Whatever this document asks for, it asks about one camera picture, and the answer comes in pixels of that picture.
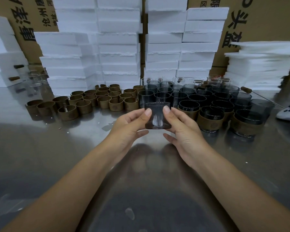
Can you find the person's left forearm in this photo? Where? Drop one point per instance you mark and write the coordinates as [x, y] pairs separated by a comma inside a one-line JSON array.
[[58, 193]]

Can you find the group of brown sleeve rings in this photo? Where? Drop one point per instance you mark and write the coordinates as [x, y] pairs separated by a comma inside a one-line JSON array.
[[116, 106]]

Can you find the brown cork stick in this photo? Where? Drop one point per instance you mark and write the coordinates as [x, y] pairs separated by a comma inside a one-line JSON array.
[[18, 66], [14, 78]]

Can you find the stack of thin foam sheets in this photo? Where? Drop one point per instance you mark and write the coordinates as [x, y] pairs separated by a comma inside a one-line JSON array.
[[256, 67]]

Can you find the tall stack white foam blocks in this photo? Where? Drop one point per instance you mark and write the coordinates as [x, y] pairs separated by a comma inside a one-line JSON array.
[[108, 45]]

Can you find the smoky transparent plastic cup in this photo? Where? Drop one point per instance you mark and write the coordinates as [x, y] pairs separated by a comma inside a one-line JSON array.
[[210, 111], [247, 115], [222, 105], [189, 105], [157, 118]]

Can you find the stepped stack white foam blocks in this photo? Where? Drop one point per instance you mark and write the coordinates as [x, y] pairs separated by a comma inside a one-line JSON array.
[[162, 48]]

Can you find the stack of white foam blocks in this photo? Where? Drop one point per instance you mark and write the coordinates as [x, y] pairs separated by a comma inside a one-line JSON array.
[[0, 57]]

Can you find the person's right forearm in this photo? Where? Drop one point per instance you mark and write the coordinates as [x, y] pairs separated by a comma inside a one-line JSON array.
[[244, 195]]

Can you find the cluster of transparent plastic cups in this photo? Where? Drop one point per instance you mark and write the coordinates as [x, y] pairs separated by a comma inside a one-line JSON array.
[[146, 99]]

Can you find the bunch of clear plastic cups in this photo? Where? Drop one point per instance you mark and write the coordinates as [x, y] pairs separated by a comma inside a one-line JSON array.
[[36, 78]]

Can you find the person's right hand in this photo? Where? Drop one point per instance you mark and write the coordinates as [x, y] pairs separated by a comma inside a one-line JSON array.
[[191, 140]]

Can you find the large printed cardboard box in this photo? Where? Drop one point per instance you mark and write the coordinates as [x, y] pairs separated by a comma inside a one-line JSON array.
[[268, 16]]

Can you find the person's left hand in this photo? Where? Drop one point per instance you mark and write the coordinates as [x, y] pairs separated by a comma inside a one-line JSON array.
[[122, 135]]

